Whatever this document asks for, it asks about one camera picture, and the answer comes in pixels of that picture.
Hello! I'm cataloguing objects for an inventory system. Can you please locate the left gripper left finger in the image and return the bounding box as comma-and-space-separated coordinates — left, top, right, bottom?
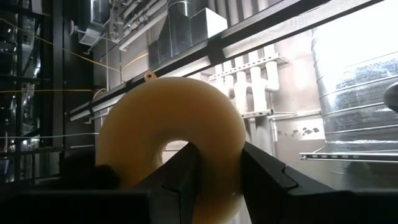
135, 142, 200, 224

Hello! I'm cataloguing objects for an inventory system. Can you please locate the rectangular metal air duct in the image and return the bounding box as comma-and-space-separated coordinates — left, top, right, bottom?
147, 7, 229, 68

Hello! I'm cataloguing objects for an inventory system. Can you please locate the white ceiling pipe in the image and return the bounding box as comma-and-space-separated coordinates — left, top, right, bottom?
249, 51, 264, 113
264, 45, 280, 93
234, 57, 249, 114

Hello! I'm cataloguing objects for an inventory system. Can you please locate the metal strut channel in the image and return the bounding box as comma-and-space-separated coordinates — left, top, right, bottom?
300, 148, 398, 164

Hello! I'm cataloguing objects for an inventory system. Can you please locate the cream toy donut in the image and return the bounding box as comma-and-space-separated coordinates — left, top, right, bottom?
95, 71, 253, 224

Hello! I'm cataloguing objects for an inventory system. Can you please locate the silver round air duct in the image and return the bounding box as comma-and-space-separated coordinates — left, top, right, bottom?
310, 27, 398, 153

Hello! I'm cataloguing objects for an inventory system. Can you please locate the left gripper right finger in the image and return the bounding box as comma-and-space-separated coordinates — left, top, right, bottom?
241, 141, 333, 224

